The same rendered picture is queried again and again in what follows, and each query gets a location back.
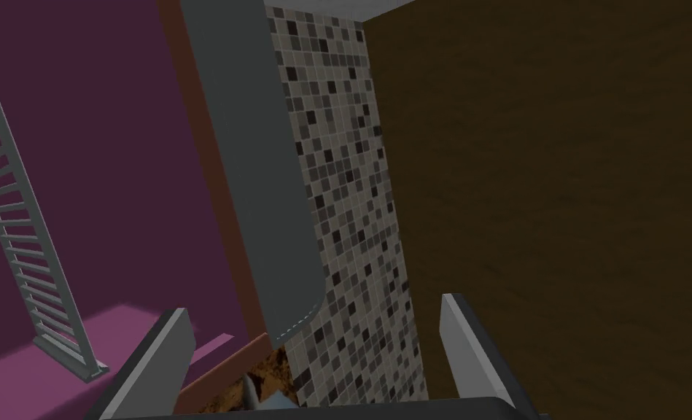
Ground grey rounded panel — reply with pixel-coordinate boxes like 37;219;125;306
179;0;328;343

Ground grey slatted towel rack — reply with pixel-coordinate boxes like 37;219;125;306
0;28;111;385

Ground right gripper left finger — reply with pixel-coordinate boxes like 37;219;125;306
85;306;197;420

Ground dark brown wooden door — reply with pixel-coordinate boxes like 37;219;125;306
359;0;692;420

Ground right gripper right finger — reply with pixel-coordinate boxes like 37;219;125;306
440;292;544;417

